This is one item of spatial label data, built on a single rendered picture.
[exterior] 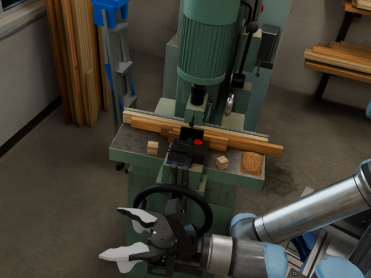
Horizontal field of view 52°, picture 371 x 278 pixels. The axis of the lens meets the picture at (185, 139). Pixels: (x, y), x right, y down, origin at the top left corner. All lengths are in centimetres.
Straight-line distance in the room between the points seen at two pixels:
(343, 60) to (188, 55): 217
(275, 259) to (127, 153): 84
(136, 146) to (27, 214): 117
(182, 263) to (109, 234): 155
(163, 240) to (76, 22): 210
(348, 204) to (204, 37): 69
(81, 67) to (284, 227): 219
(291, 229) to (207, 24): 67
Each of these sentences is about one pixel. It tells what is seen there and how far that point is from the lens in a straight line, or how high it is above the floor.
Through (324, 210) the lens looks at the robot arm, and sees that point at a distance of 85.
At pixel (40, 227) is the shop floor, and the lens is 241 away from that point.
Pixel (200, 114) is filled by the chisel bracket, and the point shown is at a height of 106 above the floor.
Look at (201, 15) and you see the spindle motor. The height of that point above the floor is 144.
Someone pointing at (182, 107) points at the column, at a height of 92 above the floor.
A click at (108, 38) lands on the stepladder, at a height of 96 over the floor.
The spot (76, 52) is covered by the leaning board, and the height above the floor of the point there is 61.
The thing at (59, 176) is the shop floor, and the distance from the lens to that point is 268.
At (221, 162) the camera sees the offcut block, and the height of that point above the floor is 93.
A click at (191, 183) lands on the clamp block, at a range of 136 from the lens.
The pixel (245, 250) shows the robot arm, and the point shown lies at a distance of 77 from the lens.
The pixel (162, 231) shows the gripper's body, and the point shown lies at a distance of 78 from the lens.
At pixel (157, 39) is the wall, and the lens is 404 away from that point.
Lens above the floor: 186
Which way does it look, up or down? 38 degrees down
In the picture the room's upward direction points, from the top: 8 degrees clockwise
